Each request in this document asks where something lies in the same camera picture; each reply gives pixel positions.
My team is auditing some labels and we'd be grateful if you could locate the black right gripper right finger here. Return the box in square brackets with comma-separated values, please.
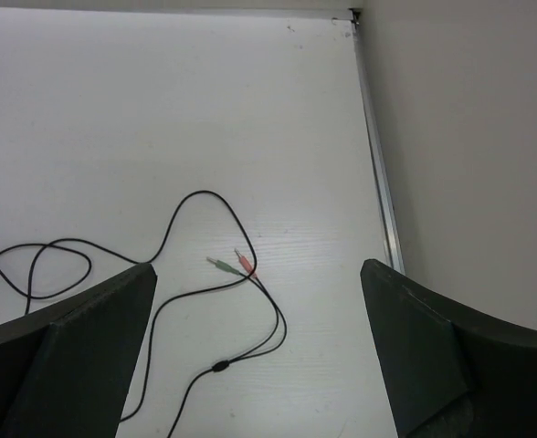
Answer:
[361, 259, 537, 437]

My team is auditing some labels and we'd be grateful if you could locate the aluminium table edge rail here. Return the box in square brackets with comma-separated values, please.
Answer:
[352, 8, 405, 274]

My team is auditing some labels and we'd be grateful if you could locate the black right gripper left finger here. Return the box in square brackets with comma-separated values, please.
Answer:
[0, 264, 157, 437]

